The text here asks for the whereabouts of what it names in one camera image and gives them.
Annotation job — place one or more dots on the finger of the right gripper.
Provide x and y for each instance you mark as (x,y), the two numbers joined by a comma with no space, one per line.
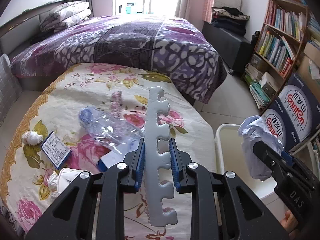
(271,159)

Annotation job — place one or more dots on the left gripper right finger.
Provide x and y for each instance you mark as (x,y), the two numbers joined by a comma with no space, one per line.
(223,206)

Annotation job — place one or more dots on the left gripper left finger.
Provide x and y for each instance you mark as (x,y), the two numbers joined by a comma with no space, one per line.
(92,206)

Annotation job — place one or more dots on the bluish paper wad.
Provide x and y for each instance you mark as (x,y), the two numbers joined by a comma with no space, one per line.
(257,140)

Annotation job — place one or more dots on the white paper cup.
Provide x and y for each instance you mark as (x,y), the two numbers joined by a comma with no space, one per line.
(57,183)

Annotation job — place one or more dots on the white paper box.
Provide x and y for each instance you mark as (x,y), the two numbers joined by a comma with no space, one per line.
(108,160)

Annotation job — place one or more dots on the small blue white box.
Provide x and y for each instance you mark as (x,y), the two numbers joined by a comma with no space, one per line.
(55,149)

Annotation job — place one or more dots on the crushed clear plastic bottle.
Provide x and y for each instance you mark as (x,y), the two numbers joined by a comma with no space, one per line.
(110,130)

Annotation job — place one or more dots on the white foam comb strip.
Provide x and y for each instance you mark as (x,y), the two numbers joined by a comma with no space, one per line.
(155,191)

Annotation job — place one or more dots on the white tissue ball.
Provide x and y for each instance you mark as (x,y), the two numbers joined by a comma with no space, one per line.
(31,138)

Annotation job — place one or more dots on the person's hand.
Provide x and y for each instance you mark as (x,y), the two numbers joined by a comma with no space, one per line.
(290,224)

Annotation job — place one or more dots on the blue Ganten water carton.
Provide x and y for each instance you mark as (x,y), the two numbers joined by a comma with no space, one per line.
(301,107)

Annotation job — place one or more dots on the floral cream blanket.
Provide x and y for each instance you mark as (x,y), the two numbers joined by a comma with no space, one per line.
(110,88)

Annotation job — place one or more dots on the brown cardboard box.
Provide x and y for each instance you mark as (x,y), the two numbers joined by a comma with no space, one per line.
(309,67)

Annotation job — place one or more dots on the dark low cabinet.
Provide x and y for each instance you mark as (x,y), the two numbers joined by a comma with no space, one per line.
(235,50)

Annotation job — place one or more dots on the wooden bookshelf with books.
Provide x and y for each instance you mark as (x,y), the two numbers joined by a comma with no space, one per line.
(278,49)

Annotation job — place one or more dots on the grey checked folded mattress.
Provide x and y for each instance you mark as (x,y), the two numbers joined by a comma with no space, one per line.
(10,88)

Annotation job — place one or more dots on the pile of folded clothes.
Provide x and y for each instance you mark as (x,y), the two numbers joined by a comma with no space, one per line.
(230,19)

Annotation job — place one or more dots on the purple patterned bed quilt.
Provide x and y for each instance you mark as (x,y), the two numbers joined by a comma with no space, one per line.
(169,46)

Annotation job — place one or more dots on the pink storage box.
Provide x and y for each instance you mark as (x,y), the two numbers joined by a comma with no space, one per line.
(209,4)

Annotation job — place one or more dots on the dark bed headboard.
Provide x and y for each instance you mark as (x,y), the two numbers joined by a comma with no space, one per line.
(19,30)

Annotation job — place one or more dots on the folded pillows stack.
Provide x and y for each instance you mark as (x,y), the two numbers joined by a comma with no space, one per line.
(65,16)

